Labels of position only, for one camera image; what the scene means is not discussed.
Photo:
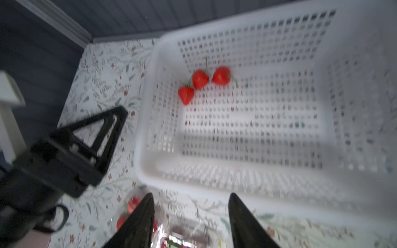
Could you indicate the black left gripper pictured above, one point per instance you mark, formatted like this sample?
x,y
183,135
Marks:
x,y
64,162

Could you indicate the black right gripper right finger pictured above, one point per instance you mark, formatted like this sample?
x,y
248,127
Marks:
x,y
245,229

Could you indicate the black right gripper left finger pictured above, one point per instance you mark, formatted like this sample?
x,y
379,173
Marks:
x,y
140,240

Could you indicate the clear plastic clamshell container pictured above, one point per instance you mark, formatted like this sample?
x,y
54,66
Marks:
x,y
187,236

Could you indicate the white perforated plastic basket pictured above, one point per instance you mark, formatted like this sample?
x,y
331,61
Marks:
x,y
311,129

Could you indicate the red strawberry left end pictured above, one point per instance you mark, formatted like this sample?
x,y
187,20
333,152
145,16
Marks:
x,y
186,92

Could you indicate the red strawberry upper middle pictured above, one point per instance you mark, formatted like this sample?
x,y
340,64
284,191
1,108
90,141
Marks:
x,y
223,77

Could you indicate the red strawberry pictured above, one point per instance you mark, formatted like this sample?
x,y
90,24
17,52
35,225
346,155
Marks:
x,y
223,77
200,78

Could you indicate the red strawberry upper left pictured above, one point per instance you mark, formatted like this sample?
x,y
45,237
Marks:
x,y
200,78

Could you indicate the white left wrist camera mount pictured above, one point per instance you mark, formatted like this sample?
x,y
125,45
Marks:
x,y
12,141

